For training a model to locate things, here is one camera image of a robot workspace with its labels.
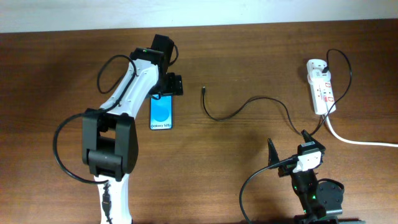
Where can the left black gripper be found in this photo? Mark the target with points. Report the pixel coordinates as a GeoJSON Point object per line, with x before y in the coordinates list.
{"type": "Point", "coordinates": [174, 85]}

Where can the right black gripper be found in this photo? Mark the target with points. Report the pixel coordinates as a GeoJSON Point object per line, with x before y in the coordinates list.
{"type": "Point", "coordinates": [274, 157]}

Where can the blue Galaxy smartphone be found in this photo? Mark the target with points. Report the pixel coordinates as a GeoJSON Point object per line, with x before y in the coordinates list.
{"type": "Point", "coordinates": [161, 112]}

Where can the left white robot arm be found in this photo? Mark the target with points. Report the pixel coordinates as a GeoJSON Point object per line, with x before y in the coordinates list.
{"type": "Point", "coordinates": [109, 145]}

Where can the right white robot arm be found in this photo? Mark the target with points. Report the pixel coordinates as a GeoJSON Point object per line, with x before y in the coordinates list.
{"type": "Point", "coordinates": [320, 199]}

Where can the white power strip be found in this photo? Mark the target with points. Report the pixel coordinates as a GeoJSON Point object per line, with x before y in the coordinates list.
{"type": "Point", "coordinates": [320, 87]}

